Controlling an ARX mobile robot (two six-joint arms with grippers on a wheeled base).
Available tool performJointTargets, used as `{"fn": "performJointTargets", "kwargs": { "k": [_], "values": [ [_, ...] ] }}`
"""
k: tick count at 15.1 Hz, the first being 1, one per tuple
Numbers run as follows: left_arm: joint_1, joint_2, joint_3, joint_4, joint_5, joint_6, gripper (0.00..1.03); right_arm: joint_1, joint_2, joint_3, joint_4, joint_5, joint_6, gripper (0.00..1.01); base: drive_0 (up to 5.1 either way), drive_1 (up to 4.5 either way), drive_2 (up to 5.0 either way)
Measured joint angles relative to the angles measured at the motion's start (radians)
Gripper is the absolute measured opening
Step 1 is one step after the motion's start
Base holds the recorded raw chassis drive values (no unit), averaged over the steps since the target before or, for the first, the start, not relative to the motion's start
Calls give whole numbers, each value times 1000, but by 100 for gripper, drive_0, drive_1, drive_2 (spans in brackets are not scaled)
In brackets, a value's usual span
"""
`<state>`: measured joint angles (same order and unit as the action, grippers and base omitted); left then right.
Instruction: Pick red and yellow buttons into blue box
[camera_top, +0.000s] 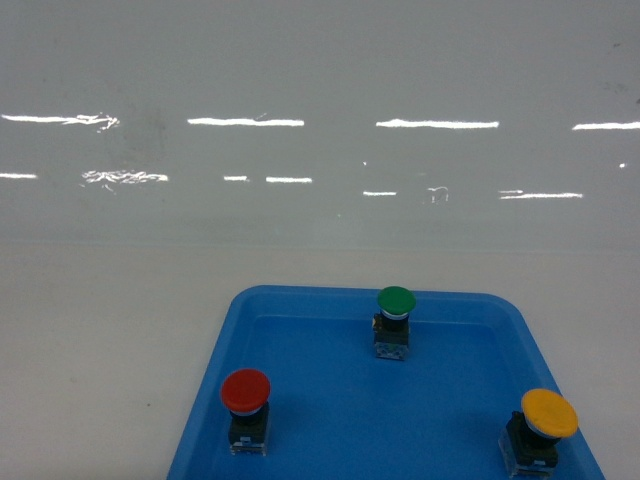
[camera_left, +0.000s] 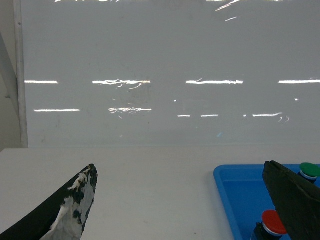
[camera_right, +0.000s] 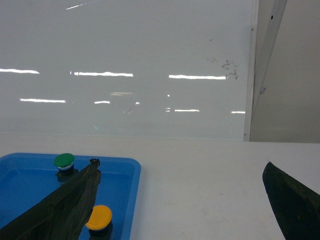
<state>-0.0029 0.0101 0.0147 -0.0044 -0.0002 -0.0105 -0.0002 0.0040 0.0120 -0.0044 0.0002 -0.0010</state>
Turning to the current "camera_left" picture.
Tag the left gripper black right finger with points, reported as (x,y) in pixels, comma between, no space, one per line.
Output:
(296,200)

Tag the left gripper black white-taped left finger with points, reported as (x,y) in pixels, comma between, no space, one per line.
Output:
(62,216)

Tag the red mushroom push button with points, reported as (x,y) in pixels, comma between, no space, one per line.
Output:
(269,228)

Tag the green mushroom push button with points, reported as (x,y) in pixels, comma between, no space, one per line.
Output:
(309,171)

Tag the blue plastic tray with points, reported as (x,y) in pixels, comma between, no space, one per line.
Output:
(245,196)

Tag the white board metal frame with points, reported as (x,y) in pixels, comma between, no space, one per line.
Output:
(21,90)

